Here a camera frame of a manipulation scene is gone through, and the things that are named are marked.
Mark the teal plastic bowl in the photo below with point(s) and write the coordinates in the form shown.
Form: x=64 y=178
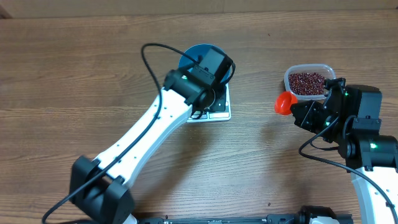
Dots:
x=202 y=49

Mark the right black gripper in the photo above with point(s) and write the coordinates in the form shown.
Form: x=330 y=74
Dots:
x=310 y=107

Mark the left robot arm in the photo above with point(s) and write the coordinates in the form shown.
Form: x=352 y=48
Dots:
x=195 y=92

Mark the clear plastic food container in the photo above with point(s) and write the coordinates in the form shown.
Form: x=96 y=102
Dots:
x=322 y=69

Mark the red adzuki beans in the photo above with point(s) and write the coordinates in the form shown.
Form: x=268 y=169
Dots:
x=306 y=83

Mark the orange scoop with blue handle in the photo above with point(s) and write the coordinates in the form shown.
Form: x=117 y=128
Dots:
x=283 y=103

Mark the white digital kitchen scale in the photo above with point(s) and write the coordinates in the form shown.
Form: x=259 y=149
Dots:
x=219 y=110

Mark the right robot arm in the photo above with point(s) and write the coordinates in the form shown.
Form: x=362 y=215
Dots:
x=349 y=116

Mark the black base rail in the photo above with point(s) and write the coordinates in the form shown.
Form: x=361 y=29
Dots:
x=307 y=214

